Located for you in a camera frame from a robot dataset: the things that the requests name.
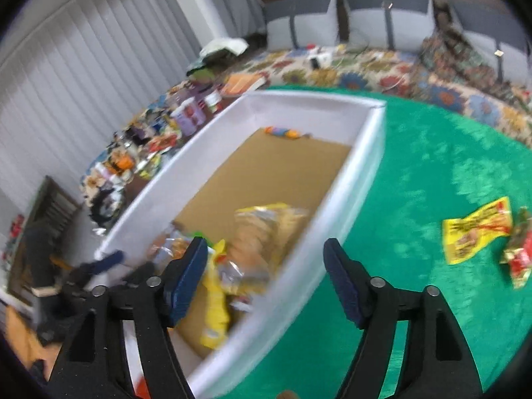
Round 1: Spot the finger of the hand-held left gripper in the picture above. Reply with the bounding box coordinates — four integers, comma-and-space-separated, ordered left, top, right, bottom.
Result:
120, 262, 161, 288
70, 250, 126, 287

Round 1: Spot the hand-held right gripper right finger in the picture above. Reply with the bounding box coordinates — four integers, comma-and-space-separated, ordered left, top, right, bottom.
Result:
323, 238, 485, 399

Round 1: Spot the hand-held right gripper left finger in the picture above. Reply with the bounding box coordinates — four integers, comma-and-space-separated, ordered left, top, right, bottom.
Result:
47, 236, 208, 399

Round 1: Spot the yellow and white cake packet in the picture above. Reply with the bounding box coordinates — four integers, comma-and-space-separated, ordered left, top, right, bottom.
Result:
199, 239, 232, 350

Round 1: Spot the clear packet with roasted meat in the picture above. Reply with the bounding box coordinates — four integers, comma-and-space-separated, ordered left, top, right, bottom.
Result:
150, 230, 197, 263

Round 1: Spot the clear green packet brown tofu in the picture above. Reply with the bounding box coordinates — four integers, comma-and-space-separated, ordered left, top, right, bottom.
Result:
193, 230, 219, 250

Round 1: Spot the yellow-edged packet with bread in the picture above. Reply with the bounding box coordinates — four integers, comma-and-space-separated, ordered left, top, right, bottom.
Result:
233, 203, 312, 285

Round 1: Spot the yellow snack packet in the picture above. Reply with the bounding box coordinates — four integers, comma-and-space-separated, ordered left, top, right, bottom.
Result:
441, 196, 514, 266

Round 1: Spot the orange sausage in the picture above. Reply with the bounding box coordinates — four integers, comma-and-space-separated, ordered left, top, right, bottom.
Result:
264, 125, 313, 141

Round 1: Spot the red and green snack packet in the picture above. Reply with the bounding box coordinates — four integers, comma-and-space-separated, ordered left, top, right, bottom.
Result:
500, 207, 532, 289

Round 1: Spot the white rectangular box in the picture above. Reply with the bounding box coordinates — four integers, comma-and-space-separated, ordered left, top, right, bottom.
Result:
93, 90, 388, 399

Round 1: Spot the dark wooden chair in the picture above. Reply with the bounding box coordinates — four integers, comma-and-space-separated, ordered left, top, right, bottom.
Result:
7, 176, 83, 302

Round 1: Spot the pile of colourful small things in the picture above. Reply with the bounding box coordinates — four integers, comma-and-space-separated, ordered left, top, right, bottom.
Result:
81, 122, 186, 227

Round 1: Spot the purple and white container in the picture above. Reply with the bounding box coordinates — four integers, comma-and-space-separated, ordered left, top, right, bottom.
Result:
171, 97, 207, 136

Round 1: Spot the small jar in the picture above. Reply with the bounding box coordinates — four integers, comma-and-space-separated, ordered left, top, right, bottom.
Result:
203, 89, 224, 114

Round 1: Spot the orange book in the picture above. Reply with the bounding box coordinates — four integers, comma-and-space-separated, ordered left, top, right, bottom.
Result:
222, 72, 267, 97

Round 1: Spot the floral bedsheet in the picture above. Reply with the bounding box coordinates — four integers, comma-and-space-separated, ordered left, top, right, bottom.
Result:
80, 45, 532, 219

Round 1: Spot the small white device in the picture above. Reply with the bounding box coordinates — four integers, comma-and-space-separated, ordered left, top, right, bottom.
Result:
309, 52, 334, 70

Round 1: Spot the white cloth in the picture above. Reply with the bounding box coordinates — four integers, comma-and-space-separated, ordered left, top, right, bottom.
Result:
199, 37, 251, 62

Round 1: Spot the dark patterned cloth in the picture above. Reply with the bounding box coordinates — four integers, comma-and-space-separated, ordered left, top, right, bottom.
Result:
415, 4, 532, 106

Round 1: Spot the grey two-tone pillow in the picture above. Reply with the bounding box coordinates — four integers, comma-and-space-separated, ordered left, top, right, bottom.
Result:
448, 0, 532, 89
340, 0, 436, 54
263, 0, 340, 52

